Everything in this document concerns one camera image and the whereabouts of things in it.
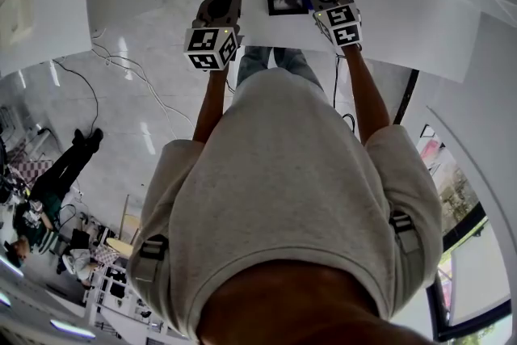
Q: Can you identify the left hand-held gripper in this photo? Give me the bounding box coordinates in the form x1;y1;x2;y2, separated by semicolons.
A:
183;0;246;73

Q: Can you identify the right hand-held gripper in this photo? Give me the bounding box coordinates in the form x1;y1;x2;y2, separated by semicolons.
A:
305;0;364;51

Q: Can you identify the person's right forearm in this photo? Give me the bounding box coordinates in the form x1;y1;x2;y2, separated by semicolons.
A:
341;44;392;146

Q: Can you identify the person's left forearm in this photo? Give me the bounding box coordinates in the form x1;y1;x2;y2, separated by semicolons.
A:
192;68;231;145

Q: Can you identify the person's left leg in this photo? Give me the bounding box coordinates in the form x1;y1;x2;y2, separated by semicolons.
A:
236;46;271;89

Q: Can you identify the white desk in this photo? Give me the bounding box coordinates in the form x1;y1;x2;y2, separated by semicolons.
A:
0;0;92;77

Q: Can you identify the person's grey shirt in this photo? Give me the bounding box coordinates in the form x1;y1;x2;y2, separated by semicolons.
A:
127;67;444;340

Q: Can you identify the white box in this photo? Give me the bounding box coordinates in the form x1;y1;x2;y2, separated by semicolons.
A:
7;0;33;45

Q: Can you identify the checked cloth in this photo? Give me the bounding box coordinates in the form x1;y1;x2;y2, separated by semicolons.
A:
15;159;53;186

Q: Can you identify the black framed window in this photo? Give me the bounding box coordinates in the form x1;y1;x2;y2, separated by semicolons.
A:
419;123;513;341

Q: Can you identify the white metal rack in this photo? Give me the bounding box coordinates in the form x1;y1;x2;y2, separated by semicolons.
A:
82;262;170;341

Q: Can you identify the person's neck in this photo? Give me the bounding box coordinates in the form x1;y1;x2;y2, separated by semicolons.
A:
195;260;439;345

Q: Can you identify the white floor cable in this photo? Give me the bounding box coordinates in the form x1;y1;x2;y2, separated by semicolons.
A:
90;27;195;131

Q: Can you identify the black floor cable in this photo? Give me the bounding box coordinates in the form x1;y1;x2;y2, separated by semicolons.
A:
52;58;101;131

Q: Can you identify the grey shoulder strap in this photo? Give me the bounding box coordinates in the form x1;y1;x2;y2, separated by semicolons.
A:
388;212;423;255
135;234;170;284

